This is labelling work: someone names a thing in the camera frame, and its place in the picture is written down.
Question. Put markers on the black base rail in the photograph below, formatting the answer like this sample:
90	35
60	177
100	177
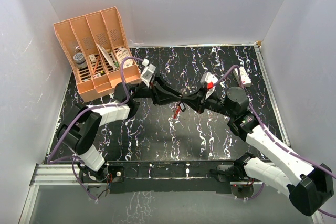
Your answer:
176	176

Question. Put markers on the round grey tin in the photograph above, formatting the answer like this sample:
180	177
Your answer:
79	60

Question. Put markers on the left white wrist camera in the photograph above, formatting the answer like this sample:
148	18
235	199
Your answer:
148	72

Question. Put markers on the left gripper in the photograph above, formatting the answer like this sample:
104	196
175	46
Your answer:
159	93

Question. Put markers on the small white cardboard box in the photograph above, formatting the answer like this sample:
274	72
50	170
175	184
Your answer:
242	75

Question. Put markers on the orange pencil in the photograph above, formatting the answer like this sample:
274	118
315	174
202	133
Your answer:
96	65

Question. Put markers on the small white card box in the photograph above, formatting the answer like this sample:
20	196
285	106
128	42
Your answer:
92	58

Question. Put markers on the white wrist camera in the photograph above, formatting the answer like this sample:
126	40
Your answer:
209	80
148	72

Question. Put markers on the white paper packet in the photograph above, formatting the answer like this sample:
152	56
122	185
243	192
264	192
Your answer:
107	57

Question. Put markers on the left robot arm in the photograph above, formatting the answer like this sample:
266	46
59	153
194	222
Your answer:
80	127

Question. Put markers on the orange plastic desk organizer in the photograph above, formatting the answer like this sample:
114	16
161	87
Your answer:
80	34

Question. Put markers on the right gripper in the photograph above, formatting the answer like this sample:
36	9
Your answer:
198	103

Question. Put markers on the white blister pack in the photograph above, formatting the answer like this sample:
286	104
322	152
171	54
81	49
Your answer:
121	54

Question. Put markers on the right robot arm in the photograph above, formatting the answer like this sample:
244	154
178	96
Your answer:
308	186

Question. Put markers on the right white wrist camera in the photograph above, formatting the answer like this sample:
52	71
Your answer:
209	80

